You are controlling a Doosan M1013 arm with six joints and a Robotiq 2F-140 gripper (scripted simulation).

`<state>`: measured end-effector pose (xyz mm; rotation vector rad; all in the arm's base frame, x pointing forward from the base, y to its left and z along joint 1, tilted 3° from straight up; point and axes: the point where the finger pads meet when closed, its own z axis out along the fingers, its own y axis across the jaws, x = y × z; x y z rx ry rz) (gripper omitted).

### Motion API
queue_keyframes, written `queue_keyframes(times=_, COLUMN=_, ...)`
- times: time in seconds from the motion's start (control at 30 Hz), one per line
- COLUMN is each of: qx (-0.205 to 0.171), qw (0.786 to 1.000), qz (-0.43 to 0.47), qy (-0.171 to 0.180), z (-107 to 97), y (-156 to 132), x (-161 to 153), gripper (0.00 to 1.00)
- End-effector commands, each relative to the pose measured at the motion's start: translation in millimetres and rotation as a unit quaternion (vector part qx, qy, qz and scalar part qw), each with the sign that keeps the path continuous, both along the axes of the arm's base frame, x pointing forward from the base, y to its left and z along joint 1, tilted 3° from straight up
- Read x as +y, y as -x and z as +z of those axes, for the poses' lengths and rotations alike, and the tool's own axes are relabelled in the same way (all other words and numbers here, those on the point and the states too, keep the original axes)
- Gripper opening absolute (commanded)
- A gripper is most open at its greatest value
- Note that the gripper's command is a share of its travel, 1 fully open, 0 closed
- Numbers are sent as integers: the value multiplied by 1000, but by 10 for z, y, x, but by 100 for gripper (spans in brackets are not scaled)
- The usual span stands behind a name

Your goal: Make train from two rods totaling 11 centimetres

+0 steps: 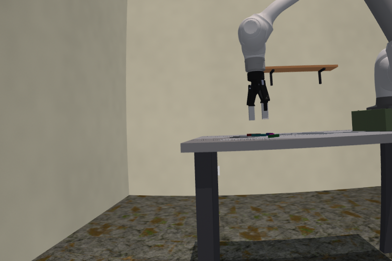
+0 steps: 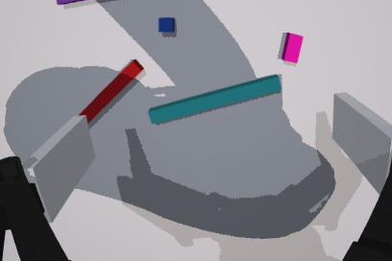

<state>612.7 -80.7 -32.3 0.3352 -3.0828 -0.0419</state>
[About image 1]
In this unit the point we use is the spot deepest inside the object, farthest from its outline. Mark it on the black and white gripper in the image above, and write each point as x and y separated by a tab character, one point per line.
258	86

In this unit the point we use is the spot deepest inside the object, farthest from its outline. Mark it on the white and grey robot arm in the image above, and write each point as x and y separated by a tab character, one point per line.
254	32

